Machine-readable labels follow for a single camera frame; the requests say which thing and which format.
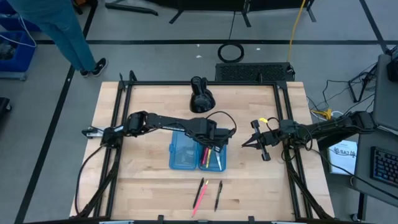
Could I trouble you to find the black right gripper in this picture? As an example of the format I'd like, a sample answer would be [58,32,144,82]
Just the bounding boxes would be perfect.
[241,119,282,162]

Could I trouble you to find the black-handled scissors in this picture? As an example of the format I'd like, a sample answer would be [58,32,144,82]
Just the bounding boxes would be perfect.
[215,151,224,171]

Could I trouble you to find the blue transparent pencil box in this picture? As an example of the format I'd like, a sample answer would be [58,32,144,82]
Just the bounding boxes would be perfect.
[169,130,228,172]

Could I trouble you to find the black pen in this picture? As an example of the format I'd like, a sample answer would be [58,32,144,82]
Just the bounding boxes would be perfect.
[192,177,205,209]
[214,180,223,213]

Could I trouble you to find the pink pencil with yellow end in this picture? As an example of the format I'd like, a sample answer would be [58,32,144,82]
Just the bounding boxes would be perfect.
[191,179,210,218]

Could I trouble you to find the black vented computer case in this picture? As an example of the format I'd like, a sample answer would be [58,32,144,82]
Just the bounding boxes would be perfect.
[215,62,295,83]

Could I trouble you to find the yellow plug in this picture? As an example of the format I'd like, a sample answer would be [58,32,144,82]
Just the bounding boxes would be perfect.
[312,108,333,121]

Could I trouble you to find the white paper sign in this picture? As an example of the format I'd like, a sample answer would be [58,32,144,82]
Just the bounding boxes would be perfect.
[328,139,358,177]

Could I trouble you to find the grey desk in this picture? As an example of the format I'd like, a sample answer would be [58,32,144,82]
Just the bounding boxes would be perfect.
[354,123,398,200]

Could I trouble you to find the black desk leg with caster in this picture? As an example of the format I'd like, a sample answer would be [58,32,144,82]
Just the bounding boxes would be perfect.
[350,192,367,222]

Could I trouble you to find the black stand legs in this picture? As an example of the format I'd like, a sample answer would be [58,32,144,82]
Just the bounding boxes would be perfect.
[169,0,317,28]

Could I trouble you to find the black backlit keyboard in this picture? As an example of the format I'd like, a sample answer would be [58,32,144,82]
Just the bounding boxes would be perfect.
[369,146,398,187]

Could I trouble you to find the grey flat panel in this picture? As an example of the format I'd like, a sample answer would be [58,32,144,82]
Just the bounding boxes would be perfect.
[372,54,398,131]

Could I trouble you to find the black floor bar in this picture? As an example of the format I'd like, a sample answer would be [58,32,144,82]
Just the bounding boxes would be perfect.
[104,2,159,16]

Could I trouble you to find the black device on panel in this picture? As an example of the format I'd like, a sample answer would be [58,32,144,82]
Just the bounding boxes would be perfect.
[387,46,398,83]

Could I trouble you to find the person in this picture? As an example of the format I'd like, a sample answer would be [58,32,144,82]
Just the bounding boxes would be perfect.
[6,0,109,78]

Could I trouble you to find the blue storage bin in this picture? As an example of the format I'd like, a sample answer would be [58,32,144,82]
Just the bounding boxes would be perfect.
[0,30,37,73]
[0,0,42,32]

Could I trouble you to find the black left gripper cable loop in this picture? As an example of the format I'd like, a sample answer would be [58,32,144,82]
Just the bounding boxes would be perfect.
[206,111,238,138]

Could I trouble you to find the black aluminium table frame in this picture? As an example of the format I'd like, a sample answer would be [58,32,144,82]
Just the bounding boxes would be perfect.
[70,70,335,223]

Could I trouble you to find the coiled black cable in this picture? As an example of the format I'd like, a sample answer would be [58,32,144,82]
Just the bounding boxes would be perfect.
[217,12,245,64]

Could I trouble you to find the white power cord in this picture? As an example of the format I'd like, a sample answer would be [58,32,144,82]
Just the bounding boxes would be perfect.
[307,96,346,121]

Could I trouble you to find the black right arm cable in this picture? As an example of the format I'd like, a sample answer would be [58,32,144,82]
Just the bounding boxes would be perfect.
[306,146,398,193]

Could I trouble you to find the black wire stand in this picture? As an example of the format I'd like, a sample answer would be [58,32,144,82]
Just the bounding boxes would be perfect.
[348,63,379,103]

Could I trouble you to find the yellow floor cable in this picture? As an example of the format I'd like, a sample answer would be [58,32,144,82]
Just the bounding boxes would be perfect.
[287,0,307,63]

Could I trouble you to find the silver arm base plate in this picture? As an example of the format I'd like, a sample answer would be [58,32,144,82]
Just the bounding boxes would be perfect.
[81,126,105,139]

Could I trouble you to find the black left arm base cable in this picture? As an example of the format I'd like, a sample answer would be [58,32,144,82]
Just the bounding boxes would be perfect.
[74,144,108,215]

